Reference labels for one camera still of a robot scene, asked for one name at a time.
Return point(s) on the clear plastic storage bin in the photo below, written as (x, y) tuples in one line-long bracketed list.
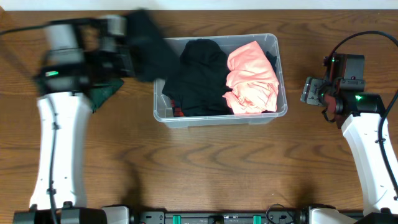
[(227, 43)]

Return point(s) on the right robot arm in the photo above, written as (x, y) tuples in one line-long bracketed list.
[(361, 118)]

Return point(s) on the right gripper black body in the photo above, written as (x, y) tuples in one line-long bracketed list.
[(319, 93)]

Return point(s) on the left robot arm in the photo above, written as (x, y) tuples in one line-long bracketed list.
[(67, 79)]

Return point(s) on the pink cloth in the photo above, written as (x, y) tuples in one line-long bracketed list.
[(252, 80)]

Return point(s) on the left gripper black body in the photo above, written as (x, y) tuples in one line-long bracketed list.
[(125, 62)]

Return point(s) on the dark navy cloth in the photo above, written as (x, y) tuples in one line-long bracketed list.
[(273, 61)]

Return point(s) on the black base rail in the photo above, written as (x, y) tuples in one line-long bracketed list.
[(276, 213)]

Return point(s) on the dark green cloth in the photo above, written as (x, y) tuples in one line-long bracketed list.
[(102, 91)]

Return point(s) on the black cloth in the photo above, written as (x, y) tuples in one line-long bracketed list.
[(152, 57), (200, 84)]

